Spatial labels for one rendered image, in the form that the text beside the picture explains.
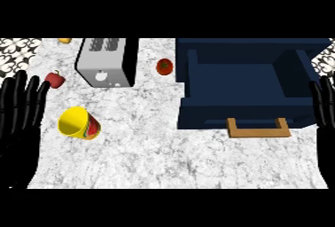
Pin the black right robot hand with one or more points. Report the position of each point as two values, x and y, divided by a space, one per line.
327 124

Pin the dark blue open drawer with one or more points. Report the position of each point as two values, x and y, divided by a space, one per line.
247 94

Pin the red bell pepper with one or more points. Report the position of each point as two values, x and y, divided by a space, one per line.
55 79

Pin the silver toaster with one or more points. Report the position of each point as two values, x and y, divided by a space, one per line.
105 62

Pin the yellow cup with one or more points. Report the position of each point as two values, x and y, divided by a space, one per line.
79 123

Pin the yellow fruit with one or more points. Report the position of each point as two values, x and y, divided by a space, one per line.
64 40

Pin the red tomato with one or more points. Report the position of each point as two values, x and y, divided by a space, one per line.
164 66

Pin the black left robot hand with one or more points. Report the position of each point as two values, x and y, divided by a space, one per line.
17 124

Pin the dark blue cabinet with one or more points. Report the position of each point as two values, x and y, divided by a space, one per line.
253 50

